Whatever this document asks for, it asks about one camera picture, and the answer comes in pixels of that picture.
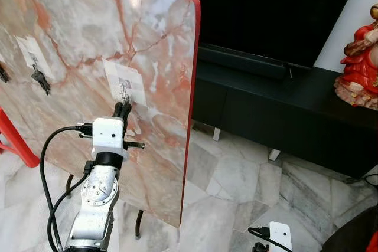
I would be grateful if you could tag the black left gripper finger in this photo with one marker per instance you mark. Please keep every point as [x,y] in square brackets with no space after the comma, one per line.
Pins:
[127,111]
[119,112]

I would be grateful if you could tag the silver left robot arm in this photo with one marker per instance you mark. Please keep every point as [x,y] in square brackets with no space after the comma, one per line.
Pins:
[97,193]

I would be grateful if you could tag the dark curved table leg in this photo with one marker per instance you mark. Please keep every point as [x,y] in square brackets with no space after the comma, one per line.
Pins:
[139,223]
[68,184]

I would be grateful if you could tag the black-headed key bunch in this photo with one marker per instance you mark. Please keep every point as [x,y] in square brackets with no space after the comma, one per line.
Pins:
[41,81]

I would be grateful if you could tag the red plastic stool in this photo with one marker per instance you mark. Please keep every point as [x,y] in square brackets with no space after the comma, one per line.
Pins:
[16,141]

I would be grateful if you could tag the red gold deity statue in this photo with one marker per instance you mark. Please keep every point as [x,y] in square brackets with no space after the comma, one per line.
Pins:
[360,69]

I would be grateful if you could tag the pink marble folding table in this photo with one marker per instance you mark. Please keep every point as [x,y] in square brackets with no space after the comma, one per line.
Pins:
[71,4]

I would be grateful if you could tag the black soundbar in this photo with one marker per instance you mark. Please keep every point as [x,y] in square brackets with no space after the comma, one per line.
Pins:
[242,63]

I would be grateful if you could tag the red cloth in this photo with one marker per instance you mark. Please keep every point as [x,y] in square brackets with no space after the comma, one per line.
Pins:
[373,244]

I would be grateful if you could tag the black TV console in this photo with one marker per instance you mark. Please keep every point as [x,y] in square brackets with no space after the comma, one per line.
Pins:
[295,122]

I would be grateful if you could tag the black television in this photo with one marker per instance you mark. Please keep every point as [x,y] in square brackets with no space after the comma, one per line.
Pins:
[254,10]

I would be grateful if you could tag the dark brown cushion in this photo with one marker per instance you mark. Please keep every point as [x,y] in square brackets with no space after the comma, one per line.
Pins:
[348,234]

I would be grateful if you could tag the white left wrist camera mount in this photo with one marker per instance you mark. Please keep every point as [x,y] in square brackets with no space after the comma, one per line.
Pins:
[108,134]

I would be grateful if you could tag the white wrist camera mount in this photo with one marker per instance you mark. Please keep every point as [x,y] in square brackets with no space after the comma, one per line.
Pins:
[108,134]
[281,237]

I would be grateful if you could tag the clear adhesive wall hook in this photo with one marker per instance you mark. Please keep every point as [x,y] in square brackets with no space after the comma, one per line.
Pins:
[139,90]
[26,48]

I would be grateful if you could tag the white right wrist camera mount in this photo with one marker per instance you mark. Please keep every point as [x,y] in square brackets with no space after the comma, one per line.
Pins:
[281,237]

